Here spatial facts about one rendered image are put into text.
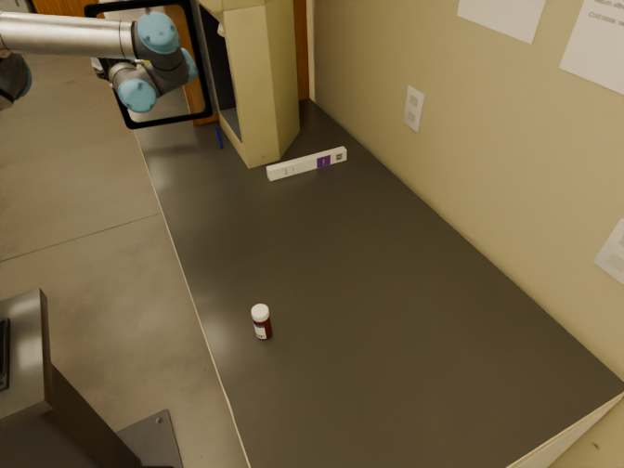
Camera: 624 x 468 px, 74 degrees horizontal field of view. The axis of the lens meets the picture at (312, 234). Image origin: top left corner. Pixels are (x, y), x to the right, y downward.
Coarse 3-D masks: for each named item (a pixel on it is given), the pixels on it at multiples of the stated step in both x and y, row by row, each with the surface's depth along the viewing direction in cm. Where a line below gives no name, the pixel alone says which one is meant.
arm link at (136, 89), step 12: (120, 72) 98; (132, 72) 96; (144, 72) 96; (120, 84) 95; (132, 84) 93; (144, 84) 94; (120, 96) 95; (132, 96) 94; (144, 96) 95; (156, 96) 99; (132, 108) 95; (144, 108) 97
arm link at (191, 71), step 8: (184, 48) 99; (184, 56) 98; (184, 64) 96; (192, 64) 99; (152, 72) 96; (160, 72) 94; (168, 72) 94; (176, 72) 95; (184, 72) 98; (192, 72) 100; (152, 80) 96; (160, 80) 97; (168, 80) 97; (176, 80) 98; (184, 80) 100; (160, 88) 98; (168, 88) 99
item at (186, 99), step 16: (128, 0) 121; (112, 16) 122; (128, 16) 123; (176, 16) 127; (144, 64) 133; (192, 80) 141; (176, 96) 143; (192, 96) 144; (160, 112) 145; (176, 112) 147; (192, 112) 148
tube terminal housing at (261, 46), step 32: (224, 0) 101; (256, 0) 105; (288, 0) 119; (224, 32) 108; (256, 32) 110; (288, 32) 124; (256, 64) 115; (288, 64) 129; (256, 96) 121; (288, 96) 134; (224, 128) 151; (256, 128) 127; (288, 128) 140; (256, 160) 134
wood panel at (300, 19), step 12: (300, 0) 146; (300, 12) 148; (300, 24) 151; (300, 36) 154; (300, 48) 157; (300, 60) 160; (300, 72) 163; (300, 84) 166; (300, 96) 169; (192, 120) 155; (204, 120) 157; (216, 120) 160
